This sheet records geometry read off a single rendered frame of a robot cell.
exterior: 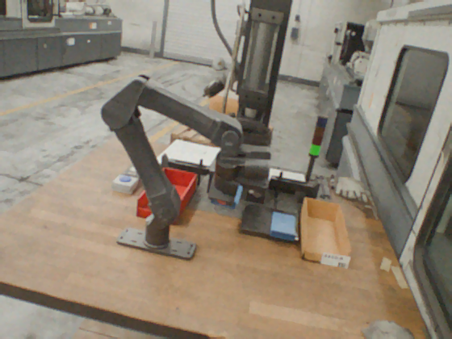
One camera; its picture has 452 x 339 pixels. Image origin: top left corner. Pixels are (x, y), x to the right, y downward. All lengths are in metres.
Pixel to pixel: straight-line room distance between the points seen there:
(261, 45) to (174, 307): 0.76
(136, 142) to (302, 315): 0.53
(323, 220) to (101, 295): 0.74
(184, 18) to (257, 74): 9.76
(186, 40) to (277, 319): 10.26
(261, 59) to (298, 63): 9.26
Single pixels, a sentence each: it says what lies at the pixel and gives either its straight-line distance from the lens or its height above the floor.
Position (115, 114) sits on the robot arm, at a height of 1.25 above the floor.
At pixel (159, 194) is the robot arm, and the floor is 1.07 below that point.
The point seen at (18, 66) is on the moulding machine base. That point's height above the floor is 0.20.
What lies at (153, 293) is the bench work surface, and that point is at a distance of 0.86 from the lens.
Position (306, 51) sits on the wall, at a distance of 10.38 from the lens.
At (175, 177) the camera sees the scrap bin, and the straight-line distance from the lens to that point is 1.30.
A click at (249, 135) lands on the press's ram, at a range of 1.19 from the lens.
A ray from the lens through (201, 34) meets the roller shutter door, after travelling 10.74.
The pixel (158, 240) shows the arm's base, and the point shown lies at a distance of 0.96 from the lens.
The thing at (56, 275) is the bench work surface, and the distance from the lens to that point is 0.92.
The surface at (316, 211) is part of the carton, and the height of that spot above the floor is 0.93.
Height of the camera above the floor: 1.48
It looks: 23 degrees down
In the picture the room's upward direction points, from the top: 9 degrees clockwise
